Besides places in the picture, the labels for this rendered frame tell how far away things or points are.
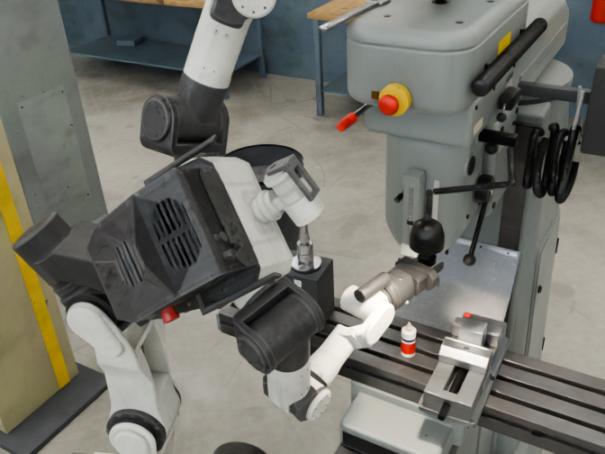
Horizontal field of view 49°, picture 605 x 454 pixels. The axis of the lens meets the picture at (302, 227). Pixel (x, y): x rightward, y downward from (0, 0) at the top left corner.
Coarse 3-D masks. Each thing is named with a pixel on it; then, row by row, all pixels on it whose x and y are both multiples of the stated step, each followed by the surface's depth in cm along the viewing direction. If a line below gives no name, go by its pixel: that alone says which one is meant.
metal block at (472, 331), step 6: (468, 318) 176; (462, 324) 174; (468, 324) 174; (474, 324) 174; (480, 324) 174; (486, 324) 174; (462, 330) 173; (468, 330) 172; (474, 330) 172; (480, 330) 172; (486, 330) 175; (462, 336) 174; (468, 336) 173; (474, 336) 172; (480, 336) 171; (474, 342) 173; (480, 342) 172
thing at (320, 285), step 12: (312, 264) 191; (324, 264) 193; (288, 276) 190; (300, 276) 189; (312, 276) 189; (324, 276) 191; (312, 288) 188; (324, 288) 193; (324, 300) 195; (324, 312) 197
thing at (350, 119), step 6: (360, 108) 139; (366, 108) 140; (348, 114) 135; (354, 114) 135; (360, 114) 138; (342, 120) 133; (348, 120) 134; (354, 120) 135; (342, 126) 132; (348, 126) 134
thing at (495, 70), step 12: (540, 24) 150; (528, 36) 143; (516, 48) 136; (528, 48) 143; (504, 60) 130; (516, 60) 135; (492, 72) 125; (504, 72) 128; (480, 84) 122; (492, 84) 123; (480, 96) 123
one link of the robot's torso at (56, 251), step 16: (48, 224) 134; (64, 224) 138; (80, 224) 141; (16, 240) 140; (32, 240) 133; (48, 240) 134; (64, 240) 136; (80, 240) 137; (32, 256) 134; (48, 256) 133; (64, 256) 132; (80, 256) 132; (48, 272) 135; (64, 272) 134; (80, 272) 133; (96, 272) 133; (64, 288) 137; (96, 288) 135; (144, 320) 137
